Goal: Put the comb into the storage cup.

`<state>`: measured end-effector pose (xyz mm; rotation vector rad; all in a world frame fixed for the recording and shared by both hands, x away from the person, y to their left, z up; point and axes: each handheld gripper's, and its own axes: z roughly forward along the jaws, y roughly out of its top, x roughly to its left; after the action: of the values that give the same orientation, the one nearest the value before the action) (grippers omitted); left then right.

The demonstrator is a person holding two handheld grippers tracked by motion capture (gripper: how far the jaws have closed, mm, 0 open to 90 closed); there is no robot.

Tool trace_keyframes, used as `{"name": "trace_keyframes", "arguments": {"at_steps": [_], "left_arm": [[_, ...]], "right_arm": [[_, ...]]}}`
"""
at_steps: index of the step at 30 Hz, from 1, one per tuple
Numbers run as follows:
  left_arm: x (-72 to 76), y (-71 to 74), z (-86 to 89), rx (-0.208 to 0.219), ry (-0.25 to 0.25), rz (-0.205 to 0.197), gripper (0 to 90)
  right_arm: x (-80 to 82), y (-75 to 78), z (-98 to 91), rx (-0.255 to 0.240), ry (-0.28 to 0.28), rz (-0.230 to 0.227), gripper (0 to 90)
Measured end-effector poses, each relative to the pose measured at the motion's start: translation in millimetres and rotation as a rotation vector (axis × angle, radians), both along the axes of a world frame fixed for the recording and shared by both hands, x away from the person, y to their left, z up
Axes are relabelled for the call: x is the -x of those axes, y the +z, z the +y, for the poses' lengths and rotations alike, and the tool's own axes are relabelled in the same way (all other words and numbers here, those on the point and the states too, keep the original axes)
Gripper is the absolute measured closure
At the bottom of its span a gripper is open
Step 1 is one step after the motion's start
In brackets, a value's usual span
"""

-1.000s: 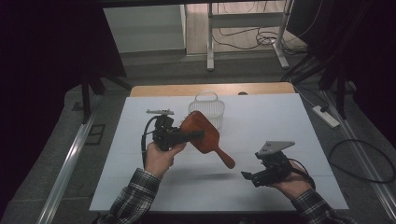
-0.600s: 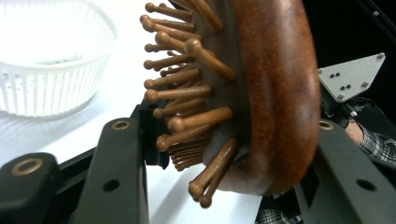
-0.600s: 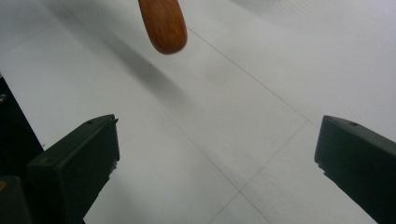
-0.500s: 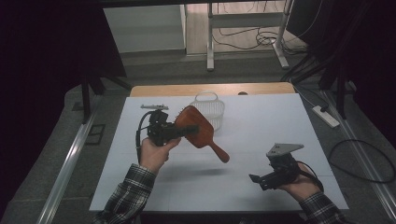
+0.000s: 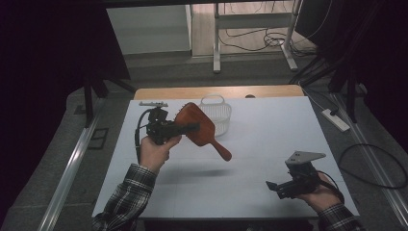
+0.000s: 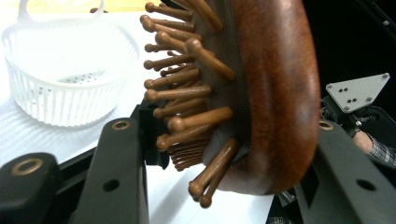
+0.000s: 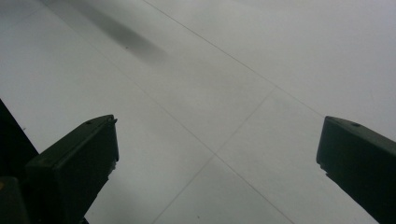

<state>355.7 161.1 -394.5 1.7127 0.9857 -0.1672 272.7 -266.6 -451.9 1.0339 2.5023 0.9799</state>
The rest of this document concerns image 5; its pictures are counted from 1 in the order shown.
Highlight person's right hand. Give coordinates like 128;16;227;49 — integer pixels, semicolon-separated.
294;172;343;214

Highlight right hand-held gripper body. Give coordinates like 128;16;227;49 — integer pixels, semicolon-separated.
276;151;327;200

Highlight white metal desk frame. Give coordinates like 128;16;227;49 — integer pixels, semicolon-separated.
213;0;303;74

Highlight tangled floor cables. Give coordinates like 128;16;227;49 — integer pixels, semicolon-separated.
219;27;317;58

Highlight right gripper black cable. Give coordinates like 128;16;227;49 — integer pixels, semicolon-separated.
316;169;346;205

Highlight white plastic basket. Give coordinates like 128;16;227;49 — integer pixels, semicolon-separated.
198;93;233;139

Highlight white panel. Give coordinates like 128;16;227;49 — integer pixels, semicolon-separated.
106;4;192;56

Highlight person's left hand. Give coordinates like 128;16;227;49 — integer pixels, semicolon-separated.
139;134;183;175

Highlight wooden table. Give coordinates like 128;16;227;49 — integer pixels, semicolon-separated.
133;85;305;101

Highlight white power strip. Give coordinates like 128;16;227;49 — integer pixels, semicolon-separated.
321;108;351;133

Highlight black metal stand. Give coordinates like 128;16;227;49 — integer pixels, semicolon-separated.
288;54;369;124
81;71;138;129

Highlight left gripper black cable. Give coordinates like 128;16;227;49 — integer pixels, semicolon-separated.
134;108;154;166

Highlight dark curtain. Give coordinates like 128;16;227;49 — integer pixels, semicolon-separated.
293;0;408;152

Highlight aluminium floor rail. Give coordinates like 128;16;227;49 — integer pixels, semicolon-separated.
38;97;108;231
330;92;408;229

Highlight black looped floor cable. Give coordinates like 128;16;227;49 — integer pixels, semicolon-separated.
339;142;408;191

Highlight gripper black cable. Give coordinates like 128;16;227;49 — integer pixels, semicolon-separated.
316;169;346;205
134;108;154;166

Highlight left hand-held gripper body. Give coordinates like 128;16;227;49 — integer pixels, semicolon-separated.
139;101;181;146

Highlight white table mat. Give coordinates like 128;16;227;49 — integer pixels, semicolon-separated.
91;95;360;219

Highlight brown wooden hairbrush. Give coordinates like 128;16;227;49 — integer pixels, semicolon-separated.
173;101;233;163

